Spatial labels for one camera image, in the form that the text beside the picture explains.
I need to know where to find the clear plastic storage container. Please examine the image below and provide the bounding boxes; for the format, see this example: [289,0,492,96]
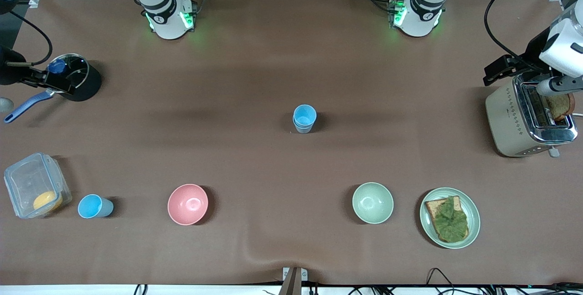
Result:
[4,152,72,219]

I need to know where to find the green lettuce leaf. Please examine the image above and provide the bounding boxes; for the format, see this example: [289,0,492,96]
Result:
[433,196,469,242]

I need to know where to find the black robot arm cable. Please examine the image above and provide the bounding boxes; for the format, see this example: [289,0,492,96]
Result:
[484,0,583,66]
[0,9,53,67]

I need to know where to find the blue plastic cup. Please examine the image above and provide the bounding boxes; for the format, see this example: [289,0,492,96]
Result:
[77,194,114,219]
[293,104,317,127]

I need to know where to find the pink bowl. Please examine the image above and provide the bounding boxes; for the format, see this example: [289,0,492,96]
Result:
[167,183,209,226]

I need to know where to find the yellow round food piece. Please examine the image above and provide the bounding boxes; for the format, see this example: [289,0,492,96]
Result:
[33,190,63,214]

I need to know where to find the brown bread slice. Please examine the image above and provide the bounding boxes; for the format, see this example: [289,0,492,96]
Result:
[424,196,470,243]

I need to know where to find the dark toast slice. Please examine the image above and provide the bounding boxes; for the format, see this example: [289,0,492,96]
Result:
[544,92,575,122]

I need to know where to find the cream and chrome toaster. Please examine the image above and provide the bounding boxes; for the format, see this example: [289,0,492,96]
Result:
[485,74,579,158]

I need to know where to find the pale green bowl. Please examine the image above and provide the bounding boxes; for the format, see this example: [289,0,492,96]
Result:
[352,182,394,224]

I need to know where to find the brown table mat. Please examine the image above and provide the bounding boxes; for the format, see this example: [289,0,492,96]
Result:
[0,0,583,286]

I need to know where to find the black saucepan with blue handle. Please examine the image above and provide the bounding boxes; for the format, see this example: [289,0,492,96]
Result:
[4,53,102,124]

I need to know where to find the pale green plate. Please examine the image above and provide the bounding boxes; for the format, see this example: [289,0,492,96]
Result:
[419,188,481,249]

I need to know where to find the glass lid with blue knob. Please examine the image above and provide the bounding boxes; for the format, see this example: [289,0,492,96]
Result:
[44,54,89,94]

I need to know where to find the black looped cable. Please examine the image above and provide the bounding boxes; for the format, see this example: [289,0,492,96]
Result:
[426,268,463,295]

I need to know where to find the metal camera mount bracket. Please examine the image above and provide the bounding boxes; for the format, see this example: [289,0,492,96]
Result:
[279,267,308,295]

